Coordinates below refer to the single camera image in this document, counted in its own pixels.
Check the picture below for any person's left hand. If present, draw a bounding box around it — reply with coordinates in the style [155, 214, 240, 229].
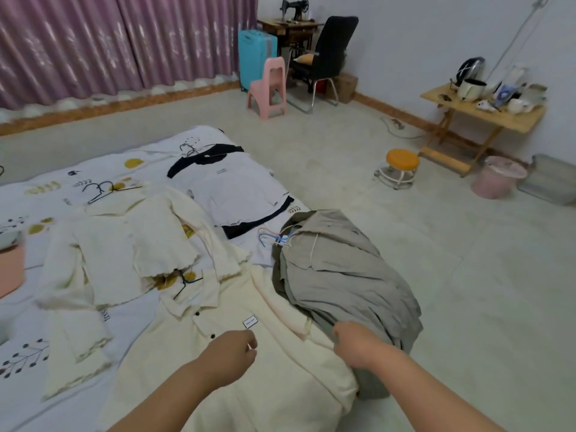
[197, 330, 259, 391]

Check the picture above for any person's right hand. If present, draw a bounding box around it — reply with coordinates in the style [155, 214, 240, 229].
[332, 321, 397, 370]

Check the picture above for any pale yellow polo shirt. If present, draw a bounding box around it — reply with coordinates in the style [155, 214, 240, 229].
[97, 251, 361, 432]

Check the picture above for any beige grey cardigan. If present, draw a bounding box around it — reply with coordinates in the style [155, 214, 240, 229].
[278, 209, 424, 354]

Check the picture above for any dark green striped shirt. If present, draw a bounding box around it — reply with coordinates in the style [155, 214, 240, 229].
[271, 211, 316, 311]

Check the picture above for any blue plastic hanger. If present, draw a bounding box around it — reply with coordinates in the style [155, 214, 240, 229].
[257, 228, 293, 250]

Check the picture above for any cream lace-up knit sweater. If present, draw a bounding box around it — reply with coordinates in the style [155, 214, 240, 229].
[43, 193, 253, 401]

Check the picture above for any white knit cardigan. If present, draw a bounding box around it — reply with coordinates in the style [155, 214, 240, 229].
[35, 184, 201, 311]

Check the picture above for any white printed t-shirt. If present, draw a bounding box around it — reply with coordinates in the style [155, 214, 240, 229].
[170, 152, 293, 228]

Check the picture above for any black t-shirt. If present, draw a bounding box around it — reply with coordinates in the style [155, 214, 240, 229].
[167, 146, 296, 240]

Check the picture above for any peach blazer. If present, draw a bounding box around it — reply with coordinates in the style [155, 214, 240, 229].
[0, 245, 26, 298]

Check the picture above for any person's right forearm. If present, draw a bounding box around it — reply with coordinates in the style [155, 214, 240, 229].
[368, 344, 507, 432]

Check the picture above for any person's left forearm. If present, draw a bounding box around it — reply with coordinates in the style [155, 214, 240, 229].
[106, 355, 217, 432]

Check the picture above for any orange round stool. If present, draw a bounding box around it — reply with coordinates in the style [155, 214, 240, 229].
[374, 149, 421, 190]

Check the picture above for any pink plastic bucket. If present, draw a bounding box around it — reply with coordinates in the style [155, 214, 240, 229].
[471, 156, 528, 200]

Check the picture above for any white power strip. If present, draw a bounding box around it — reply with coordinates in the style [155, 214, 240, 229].
[380, 115, 424, 140]

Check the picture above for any grey plastic tray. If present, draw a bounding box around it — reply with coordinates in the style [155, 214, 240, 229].
[517, 154, 576, 206]

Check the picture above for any cardboard box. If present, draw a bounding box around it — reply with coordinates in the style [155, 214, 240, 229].
[335, 74, 359, 104]

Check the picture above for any pink plastic chair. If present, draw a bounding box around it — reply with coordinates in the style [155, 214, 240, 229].
[246, 57, 288, 121]

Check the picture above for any wooden folding table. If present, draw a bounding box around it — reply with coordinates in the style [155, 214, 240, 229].
[418, 83, 548, 178]

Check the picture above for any blue cup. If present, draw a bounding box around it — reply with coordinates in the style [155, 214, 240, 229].
[493, 85, 518, 109]

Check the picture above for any black silver kettle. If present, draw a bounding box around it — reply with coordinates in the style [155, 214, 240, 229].
[455, 56, 486, 86]

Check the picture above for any teal box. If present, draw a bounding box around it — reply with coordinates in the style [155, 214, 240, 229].
[238, 29, 278, 93]

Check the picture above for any black office chair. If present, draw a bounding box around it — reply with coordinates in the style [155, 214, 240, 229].
[286, 15, 360, 115]

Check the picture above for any stack of white dishes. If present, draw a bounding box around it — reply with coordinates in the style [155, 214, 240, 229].
[521, 83, 548, 106]

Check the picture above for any white jug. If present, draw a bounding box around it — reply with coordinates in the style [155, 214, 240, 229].
[506, 65, 530, 88]

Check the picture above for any dark side table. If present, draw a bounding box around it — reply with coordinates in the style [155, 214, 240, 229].
[257, 18, 325, 64]

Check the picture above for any black sewing machine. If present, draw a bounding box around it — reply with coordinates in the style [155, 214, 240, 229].
[280, 0, 311, 23]

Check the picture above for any purple curtain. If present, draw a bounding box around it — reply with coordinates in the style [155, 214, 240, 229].
[0, 0, 260, 124]

